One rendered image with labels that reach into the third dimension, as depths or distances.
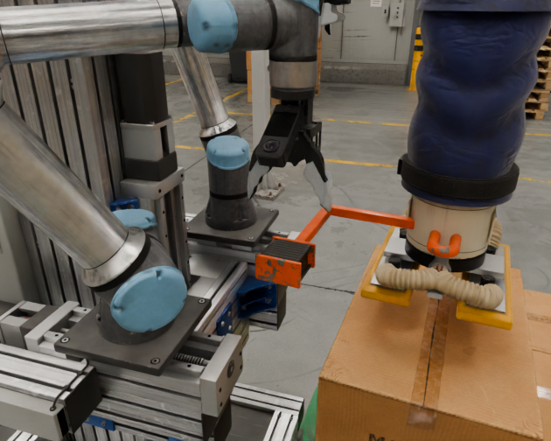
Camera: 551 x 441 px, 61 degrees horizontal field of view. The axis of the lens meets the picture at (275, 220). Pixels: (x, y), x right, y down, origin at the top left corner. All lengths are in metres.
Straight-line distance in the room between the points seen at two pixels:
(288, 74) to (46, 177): 0.37
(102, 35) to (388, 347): 0.80
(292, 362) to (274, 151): 1.81
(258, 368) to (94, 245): 1.77
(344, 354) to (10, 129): 0.74
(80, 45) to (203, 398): 0.63
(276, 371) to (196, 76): 1.50
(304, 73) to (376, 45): 9.69
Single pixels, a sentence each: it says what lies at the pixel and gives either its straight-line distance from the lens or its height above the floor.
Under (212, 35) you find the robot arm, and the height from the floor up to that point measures 1.57.
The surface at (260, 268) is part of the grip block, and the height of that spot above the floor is 1.18.
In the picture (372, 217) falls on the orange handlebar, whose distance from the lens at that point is 1.05.
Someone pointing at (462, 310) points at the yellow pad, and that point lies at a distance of 1.00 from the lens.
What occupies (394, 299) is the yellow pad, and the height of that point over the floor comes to 1.07.
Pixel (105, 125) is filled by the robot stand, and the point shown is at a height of 1.38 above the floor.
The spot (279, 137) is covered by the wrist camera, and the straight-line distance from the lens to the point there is 0.72.
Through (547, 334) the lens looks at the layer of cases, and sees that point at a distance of 1.97.
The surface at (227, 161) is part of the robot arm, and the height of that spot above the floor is 1.23.
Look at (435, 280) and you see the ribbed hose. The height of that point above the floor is 1.13.
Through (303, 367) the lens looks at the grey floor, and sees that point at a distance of 2.40.
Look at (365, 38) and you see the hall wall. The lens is 10.45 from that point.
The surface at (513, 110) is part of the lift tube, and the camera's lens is 0.96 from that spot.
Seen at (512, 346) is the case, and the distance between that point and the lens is 1.16.
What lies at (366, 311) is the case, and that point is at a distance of 1.16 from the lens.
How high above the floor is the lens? 1.62
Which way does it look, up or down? 25 degrees down
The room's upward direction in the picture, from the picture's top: straight up
